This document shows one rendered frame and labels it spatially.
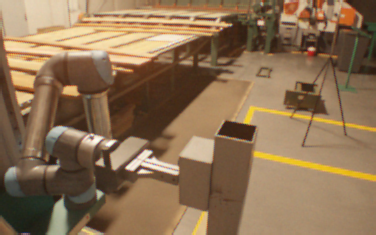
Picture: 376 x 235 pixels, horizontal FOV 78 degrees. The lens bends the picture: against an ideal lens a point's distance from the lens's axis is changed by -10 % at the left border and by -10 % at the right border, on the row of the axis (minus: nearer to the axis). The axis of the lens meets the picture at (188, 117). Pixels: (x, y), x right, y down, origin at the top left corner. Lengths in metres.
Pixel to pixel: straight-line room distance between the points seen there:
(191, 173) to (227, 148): 0.08
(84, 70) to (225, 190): 0.60
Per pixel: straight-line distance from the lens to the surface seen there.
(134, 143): 0.57
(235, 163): 0.41
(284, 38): 8.68
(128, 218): 2.04
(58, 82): 0.87
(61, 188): 0.68
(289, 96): 4.00
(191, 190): 0.47
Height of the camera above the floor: 1.50
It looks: 26 degrees down
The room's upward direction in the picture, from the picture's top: 1 degrees clockwise
